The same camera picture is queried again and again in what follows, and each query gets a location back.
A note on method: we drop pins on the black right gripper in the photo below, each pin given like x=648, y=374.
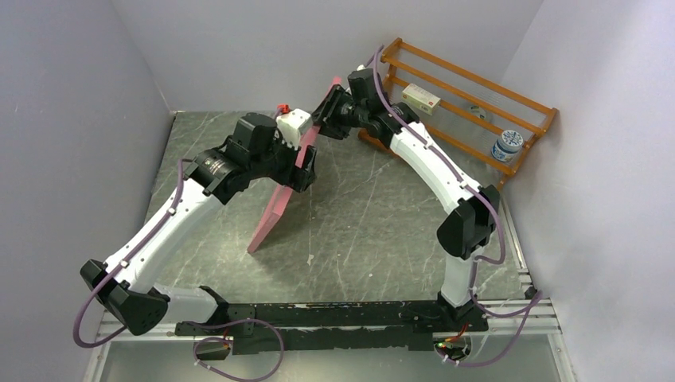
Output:
x=326, y=114

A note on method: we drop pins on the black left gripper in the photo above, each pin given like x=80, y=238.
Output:
x=298, y=178

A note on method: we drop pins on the pink wooden photo frame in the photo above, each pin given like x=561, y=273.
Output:
x=279, y=199

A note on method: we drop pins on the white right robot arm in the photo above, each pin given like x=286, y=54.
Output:
x=471, y=209

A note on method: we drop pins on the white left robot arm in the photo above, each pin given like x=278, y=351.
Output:
x=126, y=282

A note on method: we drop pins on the white green small box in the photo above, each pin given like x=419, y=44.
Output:
x=421, y=99

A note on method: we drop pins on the orange wooden shelf rack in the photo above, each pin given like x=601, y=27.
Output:
x=458, y=88

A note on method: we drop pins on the blue white round jar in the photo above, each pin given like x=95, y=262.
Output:
x=508, y=144

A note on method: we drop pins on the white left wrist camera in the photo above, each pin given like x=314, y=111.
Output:
x=292, y=124

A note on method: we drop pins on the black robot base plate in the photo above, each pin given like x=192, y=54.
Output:
x=414, y=325

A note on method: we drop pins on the aluminium rail frame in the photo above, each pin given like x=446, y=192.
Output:
x=481, y=334

